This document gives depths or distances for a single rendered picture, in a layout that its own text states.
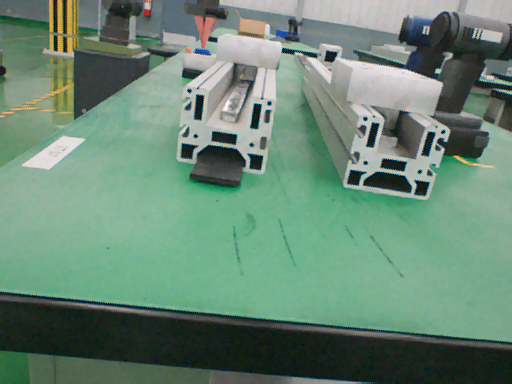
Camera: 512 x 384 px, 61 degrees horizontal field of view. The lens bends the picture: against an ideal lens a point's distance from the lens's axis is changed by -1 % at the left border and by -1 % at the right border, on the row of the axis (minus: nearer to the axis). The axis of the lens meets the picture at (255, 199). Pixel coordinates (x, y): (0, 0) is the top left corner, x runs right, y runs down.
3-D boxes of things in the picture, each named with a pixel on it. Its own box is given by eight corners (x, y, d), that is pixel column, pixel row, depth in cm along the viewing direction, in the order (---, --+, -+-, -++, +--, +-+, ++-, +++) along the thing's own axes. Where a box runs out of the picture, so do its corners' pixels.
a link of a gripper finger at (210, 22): (210, 50, 106) (215, 9, 103) (181, 46, 106) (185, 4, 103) (214, 49, 113) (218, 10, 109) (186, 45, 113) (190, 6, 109)
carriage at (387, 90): (326, 101, 69) (335, 57, 67) (394, 112, 69) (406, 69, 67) (340, 123, 54) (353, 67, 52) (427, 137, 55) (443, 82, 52)
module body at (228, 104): (234, 77, 124) (238, 46, 120) (269, 83, 124) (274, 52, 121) (176, 161, 50) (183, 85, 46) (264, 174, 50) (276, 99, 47)
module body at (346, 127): (301, 88, 124) (306, 57, 121) (335, 93, 124) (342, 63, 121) (342, 187, 50) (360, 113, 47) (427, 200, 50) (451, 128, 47)
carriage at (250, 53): (223, 67, 92) (227, 33, 89) (275, 75, 92) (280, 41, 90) (213, 76, 77) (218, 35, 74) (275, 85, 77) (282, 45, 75)
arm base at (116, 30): (102, 38, 145) (97, 41, 134) (105, 13, 142) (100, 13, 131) (130, 44, 147) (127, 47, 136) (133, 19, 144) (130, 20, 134)
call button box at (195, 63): (187, 74, 116) (189, 49, 114) (223, 79, 116) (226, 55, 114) (181, 77, 109) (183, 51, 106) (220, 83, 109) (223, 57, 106)
